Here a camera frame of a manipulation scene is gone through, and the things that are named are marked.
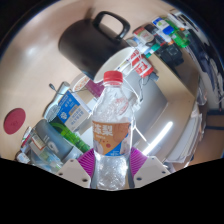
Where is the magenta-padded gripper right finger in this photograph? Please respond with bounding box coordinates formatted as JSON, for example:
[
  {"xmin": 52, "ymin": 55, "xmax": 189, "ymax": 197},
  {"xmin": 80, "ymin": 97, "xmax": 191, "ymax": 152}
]
[{"xmin": 126, "ymin": 147, "xmax": 172, "ymax": 189}]

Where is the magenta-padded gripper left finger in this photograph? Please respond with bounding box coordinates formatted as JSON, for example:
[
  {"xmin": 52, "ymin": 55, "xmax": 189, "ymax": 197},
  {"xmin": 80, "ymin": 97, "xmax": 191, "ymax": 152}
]
[{"xmin": 56, "ymin": 148, "xmax": 98, "ymax": 189}]

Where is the green bottle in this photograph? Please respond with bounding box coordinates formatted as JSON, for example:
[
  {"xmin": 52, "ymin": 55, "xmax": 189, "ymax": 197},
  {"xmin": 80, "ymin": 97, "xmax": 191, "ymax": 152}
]
[{"xmin": 49, "ymin": 120, "xmax": 91, "ymax": 154}]

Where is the white LED light bar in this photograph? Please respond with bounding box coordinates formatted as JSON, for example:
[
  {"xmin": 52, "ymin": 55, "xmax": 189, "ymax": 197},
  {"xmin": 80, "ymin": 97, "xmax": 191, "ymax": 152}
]
[{"xmin": 143, "ymin": 121, "xmax": 174, "ymax": 156}]

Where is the clear red-capped drink bottle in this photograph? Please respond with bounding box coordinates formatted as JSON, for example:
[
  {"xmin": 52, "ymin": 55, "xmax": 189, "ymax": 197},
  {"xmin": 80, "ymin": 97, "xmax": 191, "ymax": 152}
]
[{"xmin": 91, "ymin": 70, "xmax": 134, "ymax": 191}]

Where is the small round white container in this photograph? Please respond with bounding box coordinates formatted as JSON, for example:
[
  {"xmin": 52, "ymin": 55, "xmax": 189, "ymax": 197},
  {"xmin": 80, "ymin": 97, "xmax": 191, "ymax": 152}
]
[{"xmin": 71, "ymin": 73, "xmax": 91, "ymax": 93}]

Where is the blue and white carton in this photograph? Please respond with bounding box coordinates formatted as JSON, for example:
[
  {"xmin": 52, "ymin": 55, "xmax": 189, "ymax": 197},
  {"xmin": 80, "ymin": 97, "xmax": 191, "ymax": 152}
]
[{"xmin": 56, "ymin": 90, "xmax": 93, "ymax": 133}]

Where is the black mug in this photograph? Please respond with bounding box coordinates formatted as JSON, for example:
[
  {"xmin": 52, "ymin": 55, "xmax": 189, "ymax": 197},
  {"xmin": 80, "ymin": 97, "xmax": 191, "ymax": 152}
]
[{"xmin": 58, "ymin": 10, "xmax": 135, "ymax": 84}]

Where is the red and white canister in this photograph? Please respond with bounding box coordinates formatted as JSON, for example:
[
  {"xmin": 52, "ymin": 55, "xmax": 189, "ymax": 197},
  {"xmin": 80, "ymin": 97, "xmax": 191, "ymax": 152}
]
[{"xmin": 128, "ymin": 49, "xmax": 156, "ymax": 78}]

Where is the magenta carton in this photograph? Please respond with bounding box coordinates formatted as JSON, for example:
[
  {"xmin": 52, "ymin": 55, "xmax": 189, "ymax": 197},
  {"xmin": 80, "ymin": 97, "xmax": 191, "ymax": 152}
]
[{"xmin": 84, "ymin": 79, "xmax": 106, "ymax": 99}]

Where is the flat round red coaster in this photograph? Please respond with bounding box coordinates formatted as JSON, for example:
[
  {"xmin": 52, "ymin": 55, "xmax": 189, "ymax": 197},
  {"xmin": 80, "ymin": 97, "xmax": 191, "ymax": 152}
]
[{"xmin": 3, "ymin": 107, "xmax": 27, "ymax": 136}]

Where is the light blue hairbrush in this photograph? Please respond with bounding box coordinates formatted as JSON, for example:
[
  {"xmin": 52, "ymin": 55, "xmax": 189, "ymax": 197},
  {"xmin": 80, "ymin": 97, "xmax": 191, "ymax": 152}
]
[{"xmin": 43, "ymin": 81, "xmax": 71, "ymax": 123}]

